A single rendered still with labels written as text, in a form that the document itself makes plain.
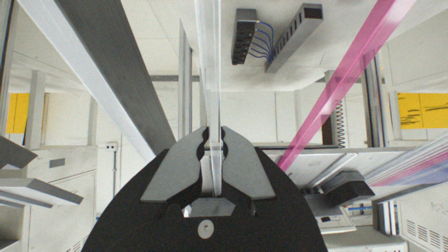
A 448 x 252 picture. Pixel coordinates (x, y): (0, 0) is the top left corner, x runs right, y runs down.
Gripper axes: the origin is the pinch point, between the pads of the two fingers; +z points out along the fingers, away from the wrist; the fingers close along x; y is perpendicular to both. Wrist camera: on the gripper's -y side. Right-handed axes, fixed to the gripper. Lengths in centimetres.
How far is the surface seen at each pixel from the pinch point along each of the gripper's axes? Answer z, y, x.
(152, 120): 2.8, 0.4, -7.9
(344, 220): 5, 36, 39
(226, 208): 3.3, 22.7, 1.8
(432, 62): 66, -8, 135
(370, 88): 34, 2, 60
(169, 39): 134, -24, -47
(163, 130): 4.8, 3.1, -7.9
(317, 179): 5.4, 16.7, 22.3
